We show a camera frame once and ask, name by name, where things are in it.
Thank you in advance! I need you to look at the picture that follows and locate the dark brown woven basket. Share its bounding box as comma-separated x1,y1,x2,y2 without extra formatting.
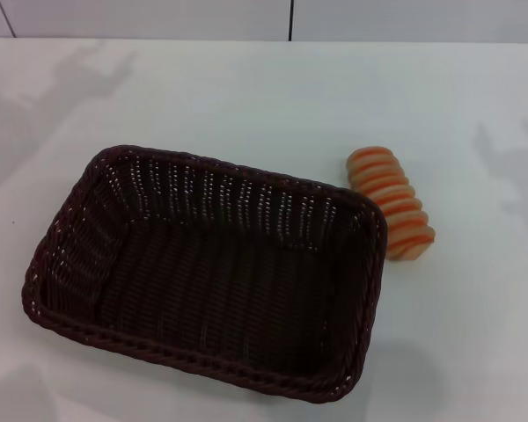
24,144,389,406

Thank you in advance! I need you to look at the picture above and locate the orange striped bread roll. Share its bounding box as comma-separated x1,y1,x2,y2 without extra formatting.
345,147,436,264

